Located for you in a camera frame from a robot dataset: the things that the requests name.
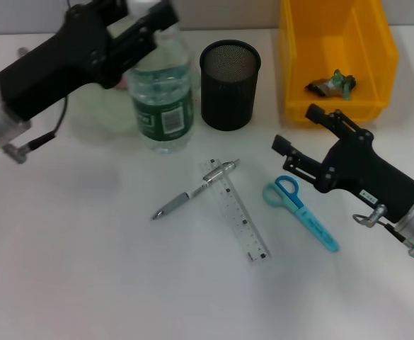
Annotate pale green glass fruit plate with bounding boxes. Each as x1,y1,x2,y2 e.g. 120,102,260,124
63,31,201,135

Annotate clear plastic ruler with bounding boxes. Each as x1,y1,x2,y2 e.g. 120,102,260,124
199,158,272,267

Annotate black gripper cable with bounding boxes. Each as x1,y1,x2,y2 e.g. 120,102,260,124
353,212,414,258
3,95,69,164

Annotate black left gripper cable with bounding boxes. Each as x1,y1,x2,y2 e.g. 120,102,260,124
3,95,69,164

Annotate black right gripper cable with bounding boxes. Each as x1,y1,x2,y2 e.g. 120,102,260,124
353,212,414,258

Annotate clear green-label water bottle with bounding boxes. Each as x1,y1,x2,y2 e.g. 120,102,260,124
127,0,196,155

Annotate black mesh pen holder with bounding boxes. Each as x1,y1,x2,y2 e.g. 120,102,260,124
199,39,262,131

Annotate yellow plastic bin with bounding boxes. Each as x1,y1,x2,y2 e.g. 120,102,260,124
277,0,399,128

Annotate grey white ballpoint pen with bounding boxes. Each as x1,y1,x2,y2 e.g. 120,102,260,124
151,159,241,221

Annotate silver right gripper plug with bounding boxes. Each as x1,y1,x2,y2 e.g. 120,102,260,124
365,204,388,227

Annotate green plastic wrapper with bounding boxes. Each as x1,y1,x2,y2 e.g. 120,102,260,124
305,69,358,101

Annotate blue scissors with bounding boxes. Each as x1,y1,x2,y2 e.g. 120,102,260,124
262,175,339,253

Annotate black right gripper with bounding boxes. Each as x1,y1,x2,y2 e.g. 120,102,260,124
272,103,414,224

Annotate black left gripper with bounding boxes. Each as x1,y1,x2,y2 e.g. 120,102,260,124
0,0,178,121

